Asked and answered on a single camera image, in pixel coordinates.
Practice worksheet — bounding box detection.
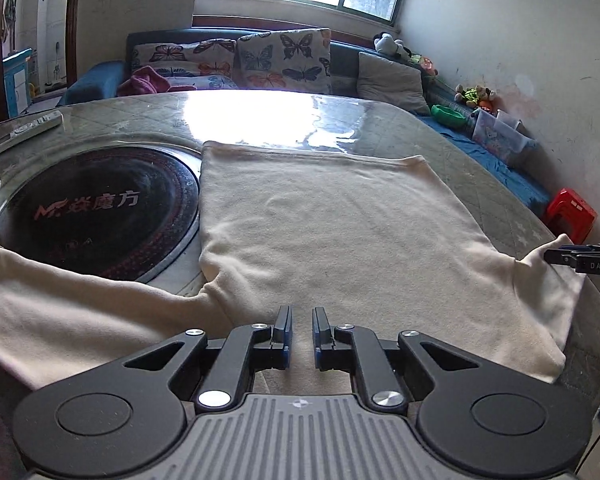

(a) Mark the cream sweater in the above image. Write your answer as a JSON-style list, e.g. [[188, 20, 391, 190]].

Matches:
[[0, 142, 583, 393]]

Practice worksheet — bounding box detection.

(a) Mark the red plastic stool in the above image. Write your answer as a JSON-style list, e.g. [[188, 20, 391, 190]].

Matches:
[[542, 188, 597, 244]]

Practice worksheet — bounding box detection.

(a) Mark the clear plastic storage box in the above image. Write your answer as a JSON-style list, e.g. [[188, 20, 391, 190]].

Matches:
[[471, 110, 539, 168]]

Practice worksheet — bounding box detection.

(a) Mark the stuffed toys pile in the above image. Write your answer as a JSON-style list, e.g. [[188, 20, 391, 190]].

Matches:
[[454, 84, 495, 113]]

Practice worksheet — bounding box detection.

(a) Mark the green plastic bowl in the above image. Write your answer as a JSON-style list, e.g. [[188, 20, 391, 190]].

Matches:
[[430, 104, 466, 129]]

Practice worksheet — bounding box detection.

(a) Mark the black induction cooktop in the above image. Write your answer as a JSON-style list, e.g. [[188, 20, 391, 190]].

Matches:
[[0, 144, 201, 283]]

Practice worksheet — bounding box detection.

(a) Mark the grey cushion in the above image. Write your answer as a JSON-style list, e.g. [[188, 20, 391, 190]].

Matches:
[[356, 52, 430, 115]]

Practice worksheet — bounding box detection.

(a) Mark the panda plush toy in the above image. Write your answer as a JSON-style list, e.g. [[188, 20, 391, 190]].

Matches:
[[373, 32, 412, 61]]

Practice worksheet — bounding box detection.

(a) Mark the butterfly cushion lying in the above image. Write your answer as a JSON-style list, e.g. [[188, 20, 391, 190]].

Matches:
[[131, 38, 237, 89]]

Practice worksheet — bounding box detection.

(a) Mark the butterfly cushion upright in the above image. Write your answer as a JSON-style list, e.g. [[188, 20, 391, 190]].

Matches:
[[237, 28, 332, 94]]

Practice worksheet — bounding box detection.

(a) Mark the pink cloth on sofa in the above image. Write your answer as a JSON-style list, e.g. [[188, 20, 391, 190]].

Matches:
[[117, 66, 196, 96]]

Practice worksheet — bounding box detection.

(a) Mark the white remote control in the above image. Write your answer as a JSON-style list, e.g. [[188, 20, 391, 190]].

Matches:
[[0, 110, 64, 154]]

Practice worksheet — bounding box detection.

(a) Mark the blue white cabinet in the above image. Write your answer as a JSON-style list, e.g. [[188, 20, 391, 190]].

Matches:
[[3, 48, 32, 118]]

